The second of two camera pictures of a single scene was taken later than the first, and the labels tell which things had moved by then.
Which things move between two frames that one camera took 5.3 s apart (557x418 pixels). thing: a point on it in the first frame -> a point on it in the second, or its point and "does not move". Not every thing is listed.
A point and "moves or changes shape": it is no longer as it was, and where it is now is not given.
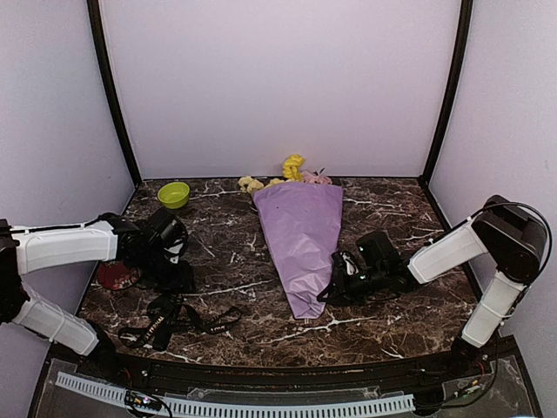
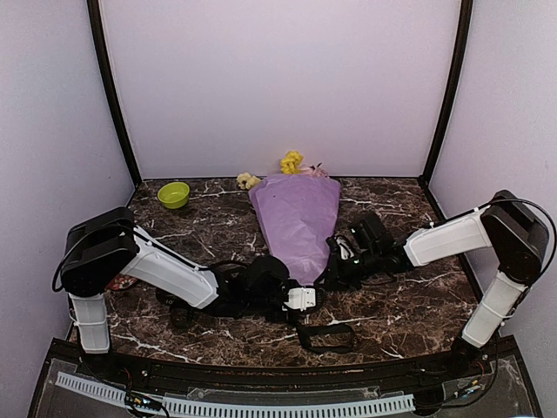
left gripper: (180, 284) -> (272, 316)
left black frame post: (95, 23) does not move
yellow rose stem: (291, 167) moves or changes shape
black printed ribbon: (170, 311) -> (329, 349)
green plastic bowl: (174, 195) does not move
